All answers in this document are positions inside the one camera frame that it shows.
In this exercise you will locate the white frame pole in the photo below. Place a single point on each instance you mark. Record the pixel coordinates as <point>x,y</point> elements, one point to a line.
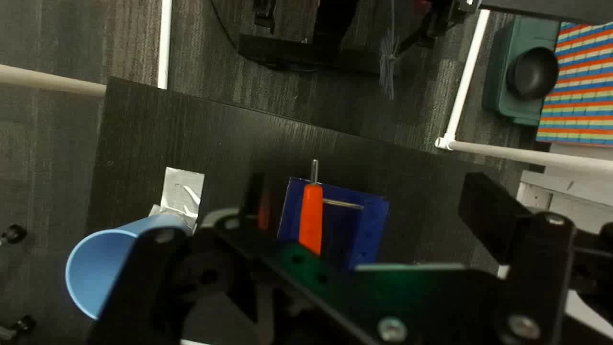
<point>543,156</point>
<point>51,81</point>
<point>470,70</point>
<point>166,45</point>

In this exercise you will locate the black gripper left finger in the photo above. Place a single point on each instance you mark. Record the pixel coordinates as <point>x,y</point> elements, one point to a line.
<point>147,294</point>

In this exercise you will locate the blue block holder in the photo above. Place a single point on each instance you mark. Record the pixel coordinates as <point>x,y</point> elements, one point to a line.
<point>367,231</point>

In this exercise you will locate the colourful striped cloth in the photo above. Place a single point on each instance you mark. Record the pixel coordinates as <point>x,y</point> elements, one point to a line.
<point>585,89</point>

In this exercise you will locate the black bolt knob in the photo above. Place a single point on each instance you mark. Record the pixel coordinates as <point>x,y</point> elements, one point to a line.
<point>12,234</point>
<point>16,326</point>

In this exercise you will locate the black stand base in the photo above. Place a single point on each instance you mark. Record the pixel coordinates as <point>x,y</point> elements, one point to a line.
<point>307,48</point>

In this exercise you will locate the green box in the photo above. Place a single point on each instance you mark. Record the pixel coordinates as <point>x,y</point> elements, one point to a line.
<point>501,77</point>

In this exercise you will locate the large light blue cup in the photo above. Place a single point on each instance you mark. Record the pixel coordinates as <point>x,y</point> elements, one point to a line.
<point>99,269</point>

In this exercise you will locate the black bowl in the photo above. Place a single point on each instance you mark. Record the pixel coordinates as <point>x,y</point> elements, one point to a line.
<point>533,71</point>

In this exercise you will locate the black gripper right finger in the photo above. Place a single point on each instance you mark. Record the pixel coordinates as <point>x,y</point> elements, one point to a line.
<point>539,275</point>

